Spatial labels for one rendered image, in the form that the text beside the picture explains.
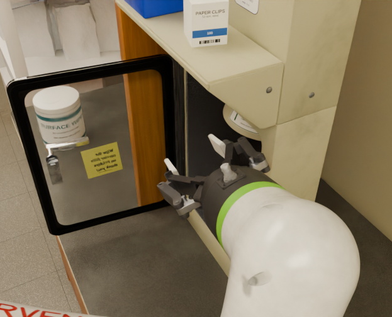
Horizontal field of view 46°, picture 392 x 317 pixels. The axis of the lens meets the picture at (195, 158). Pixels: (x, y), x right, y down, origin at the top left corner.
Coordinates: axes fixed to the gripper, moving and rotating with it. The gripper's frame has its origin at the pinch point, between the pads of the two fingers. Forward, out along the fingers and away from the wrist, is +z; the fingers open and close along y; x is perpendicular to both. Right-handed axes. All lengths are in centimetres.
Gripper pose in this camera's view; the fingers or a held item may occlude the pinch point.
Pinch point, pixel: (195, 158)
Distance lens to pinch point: 72.8
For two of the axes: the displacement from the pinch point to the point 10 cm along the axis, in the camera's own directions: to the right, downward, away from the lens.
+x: 4.3, 8.3, 3.5
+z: -2.5, -2.6, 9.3
